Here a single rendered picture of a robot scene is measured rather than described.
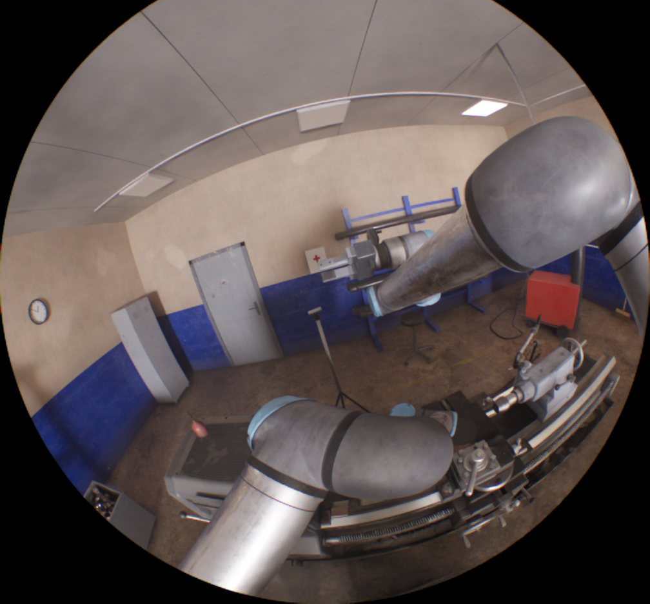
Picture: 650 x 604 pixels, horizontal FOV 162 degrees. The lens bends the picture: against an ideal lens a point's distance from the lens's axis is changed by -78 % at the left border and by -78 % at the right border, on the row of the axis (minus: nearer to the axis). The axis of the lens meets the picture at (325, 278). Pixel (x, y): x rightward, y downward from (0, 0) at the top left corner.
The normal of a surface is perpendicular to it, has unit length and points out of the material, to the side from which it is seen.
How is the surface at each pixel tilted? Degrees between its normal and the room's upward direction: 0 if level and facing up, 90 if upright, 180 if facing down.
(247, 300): 90
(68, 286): 90
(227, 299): 90
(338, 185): 90
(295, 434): 20
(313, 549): 32
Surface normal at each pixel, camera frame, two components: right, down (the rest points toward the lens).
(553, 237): -0.42, 0.70
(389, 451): 0.05, -0.72
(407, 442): 0.22, -0.80
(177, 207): 0.04, 0.24
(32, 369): 0.96, -0.26
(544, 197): -0.74, 0.27
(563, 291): -0.89, 0.33
